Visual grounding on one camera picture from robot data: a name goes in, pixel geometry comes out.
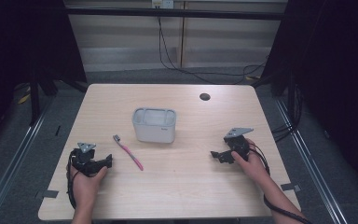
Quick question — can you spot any person's right hand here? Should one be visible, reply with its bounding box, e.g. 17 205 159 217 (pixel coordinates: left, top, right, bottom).
230 137 270 185

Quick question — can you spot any black wall cable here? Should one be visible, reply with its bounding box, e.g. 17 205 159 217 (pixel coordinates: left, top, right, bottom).
157 7 269 86

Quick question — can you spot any grey tape strip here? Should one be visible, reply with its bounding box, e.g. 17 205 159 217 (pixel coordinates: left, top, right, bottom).
41 189 60 200
280 183 302 192

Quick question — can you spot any pink toothbrush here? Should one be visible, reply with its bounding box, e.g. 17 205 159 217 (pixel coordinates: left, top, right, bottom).
112 133 145 172

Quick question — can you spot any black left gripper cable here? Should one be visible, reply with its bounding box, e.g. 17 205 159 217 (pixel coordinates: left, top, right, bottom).
66 148 79 210

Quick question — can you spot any black metal stand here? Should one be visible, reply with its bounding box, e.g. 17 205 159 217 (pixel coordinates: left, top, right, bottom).
27 62 60 127

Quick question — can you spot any white toothbrush holder box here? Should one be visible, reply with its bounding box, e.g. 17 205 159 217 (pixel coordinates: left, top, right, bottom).
131 106 178 145

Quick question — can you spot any person's left hand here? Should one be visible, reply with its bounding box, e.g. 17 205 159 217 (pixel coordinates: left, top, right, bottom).
66 165 108 206

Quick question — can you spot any black horizontal frame bar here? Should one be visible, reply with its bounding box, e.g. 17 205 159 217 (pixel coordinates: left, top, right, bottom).
64 7 287 21

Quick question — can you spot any dark curtain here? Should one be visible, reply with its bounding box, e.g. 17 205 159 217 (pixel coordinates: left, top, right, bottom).
260 0 358 197
0 0 88 147

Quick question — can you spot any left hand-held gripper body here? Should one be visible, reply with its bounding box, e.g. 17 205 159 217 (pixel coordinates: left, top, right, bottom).
70 142 107 177

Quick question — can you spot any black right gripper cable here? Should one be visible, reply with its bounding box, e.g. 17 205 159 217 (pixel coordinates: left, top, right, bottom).
249 145 313 224

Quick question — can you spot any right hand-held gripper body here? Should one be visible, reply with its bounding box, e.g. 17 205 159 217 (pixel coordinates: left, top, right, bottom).
223 127 255 162

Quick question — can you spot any aluminium floor rail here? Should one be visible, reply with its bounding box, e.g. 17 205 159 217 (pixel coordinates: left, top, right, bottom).
274 97 350 224
0 96 56 224

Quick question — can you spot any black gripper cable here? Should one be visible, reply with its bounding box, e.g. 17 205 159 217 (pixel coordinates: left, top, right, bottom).
249 145 313 224
66 148 79 210

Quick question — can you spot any white wall socket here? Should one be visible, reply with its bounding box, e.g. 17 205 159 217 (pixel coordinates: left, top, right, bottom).
151 0 175 9

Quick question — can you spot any bundle of black floor cables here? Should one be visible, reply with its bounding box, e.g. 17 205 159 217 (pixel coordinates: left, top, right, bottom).
271 83 304 144

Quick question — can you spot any yellow floor tape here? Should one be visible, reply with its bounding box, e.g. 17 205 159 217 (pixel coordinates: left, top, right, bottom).
16 87 32 105

